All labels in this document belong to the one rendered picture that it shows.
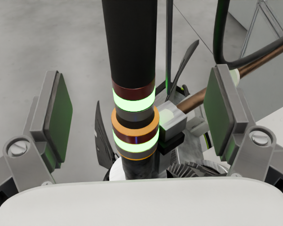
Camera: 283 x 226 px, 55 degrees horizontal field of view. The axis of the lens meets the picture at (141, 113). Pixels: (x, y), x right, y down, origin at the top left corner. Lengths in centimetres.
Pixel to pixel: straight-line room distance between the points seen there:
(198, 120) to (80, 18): 289
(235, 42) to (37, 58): 209
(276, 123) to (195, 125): 22
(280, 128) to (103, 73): 215
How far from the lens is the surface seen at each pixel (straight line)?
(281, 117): 72
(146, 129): 23
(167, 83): 21
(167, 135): 28
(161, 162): 31
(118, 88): 20
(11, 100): 268
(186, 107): 29
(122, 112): 22
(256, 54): 36
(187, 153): 76
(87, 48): 303
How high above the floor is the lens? 176
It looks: 50 degrees down
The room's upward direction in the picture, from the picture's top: 1 degrees counter-clockwise
